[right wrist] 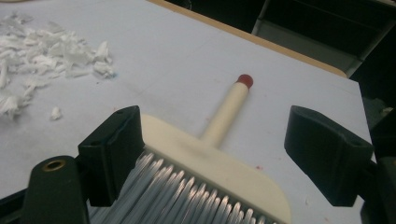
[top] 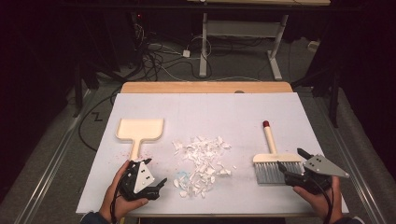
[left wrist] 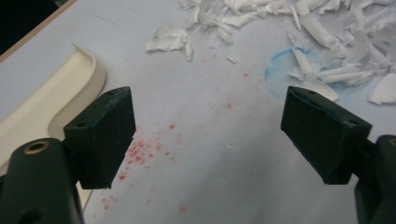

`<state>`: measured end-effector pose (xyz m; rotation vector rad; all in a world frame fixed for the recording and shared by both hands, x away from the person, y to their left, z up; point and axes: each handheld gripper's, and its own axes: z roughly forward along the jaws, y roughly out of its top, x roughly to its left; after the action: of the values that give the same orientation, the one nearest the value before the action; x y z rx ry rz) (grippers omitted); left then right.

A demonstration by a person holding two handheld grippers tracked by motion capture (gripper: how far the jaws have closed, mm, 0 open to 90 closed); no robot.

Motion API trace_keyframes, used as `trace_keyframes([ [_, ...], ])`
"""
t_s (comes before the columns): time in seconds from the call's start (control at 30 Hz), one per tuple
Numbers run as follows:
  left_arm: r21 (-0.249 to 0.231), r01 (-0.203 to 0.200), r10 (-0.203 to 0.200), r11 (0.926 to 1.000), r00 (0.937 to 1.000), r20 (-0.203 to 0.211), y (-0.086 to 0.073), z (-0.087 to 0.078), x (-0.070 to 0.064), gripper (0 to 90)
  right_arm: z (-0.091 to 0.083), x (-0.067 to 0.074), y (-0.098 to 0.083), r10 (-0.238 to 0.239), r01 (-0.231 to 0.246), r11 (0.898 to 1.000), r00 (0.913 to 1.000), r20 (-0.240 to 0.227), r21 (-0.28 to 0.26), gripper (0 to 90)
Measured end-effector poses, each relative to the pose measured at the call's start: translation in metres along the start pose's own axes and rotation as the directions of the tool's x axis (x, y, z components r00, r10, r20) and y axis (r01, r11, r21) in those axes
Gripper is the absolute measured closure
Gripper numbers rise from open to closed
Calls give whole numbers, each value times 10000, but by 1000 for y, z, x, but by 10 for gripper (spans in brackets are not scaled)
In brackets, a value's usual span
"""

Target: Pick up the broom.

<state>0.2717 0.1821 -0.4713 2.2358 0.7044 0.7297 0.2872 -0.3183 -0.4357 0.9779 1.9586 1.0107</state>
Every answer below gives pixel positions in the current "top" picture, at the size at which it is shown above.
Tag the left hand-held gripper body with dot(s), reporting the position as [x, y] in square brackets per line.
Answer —
[141, 179]

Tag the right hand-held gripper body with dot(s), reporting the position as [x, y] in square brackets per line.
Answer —
[320, 166]

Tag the cream brush with red tip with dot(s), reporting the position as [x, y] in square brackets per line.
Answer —
[269, 140]

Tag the cream plastic dustpan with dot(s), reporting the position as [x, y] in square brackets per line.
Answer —
[140, 129]

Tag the pile of white paper scraps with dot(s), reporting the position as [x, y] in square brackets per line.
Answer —
[202, 158]

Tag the person's left hand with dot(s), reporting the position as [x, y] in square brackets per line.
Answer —
[112, 199]

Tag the person's right hand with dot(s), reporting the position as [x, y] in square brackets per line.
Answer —
[320, 203]

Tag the black metal stand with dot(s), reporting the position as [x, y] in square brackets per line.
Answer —
[77, 90]
[333, 93]

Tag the white board table cover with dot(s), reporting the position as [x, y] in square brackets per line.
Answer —
[211, 115]

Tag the round dark table grommet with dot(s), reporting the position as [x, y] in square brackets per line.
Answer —
[239, 91]

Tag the white power adapter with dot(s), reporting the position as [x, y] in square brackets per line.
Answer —
[186, 53]

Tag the metal floor rail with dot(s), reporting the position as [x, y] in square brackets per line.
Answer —
[53, 155]
[351, 161]

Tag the white metal desk frame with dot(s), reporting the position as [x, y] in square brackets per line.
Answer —
[204, 46]

